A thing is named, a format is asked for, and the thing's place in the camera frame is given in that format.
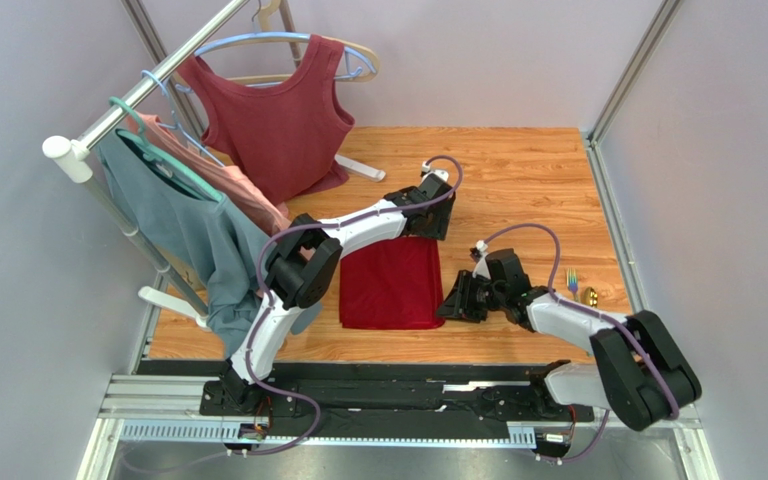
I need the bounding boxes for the iridescent fork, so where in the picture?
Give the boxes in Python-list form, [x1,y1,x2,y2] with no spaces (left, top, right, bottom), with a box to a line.
[566,268,580,302]

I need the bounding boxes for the light blue clothes hanger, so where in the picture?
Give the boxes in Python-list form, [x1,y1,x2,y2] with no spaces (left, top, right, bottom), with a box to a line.
[193,31,380,88]

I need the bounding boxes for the wooden clothes hanger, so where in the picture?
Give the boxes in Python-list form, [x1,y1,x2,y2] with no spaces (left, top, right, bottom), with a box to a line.
[230,0,384,88]

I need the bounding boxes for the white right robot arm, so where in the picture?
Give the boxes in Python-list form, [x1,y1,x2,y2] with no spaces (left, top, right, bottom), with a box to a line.
[436,249,703,431]

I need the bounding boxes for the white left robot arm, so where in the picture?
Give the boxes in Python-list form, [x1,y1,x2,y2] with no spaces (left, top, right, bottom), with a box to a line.
[220,163,462,402]

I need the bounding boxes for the teal clothes hanger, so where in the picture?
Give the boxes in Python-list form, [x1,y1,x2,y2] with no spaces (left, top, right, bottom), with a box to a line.
[109,96,225,202]

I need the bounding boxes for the grey-blue hanging shirt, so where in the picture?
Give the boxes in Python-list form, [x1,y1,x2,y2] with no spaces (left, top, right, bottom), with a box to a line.
[94,130,269,356]

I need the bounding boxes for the pink hanging shirt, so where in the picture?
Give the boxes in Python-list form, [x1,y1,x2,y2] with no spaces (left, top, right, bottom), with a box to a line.
[125,114,291,237]

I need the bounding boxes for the blue wire clothes hanger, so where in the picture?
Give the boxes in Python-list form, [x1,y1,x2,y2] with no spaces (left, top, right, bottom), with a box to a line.
[141,70,225,167]

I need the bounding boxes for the red cloth napkin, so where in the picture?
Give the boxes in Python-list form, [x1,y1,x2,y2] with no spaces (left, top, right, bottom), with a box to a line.
[338,237,445,330]

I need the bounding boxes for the maroon tank top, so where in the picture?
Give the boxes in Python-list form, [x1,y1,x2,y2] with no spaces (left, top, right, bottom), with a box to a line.
[177,56,355,204]

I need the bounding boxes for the gold spoon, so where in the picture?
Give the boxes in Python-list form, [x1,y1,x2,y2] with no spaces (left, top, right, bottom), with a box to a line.
[580,287,599,308]

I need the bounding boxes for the white clothes rack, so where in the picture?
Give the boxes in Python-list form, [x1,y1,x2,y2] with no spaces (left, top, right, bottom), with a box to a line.
[42,1,386,330]

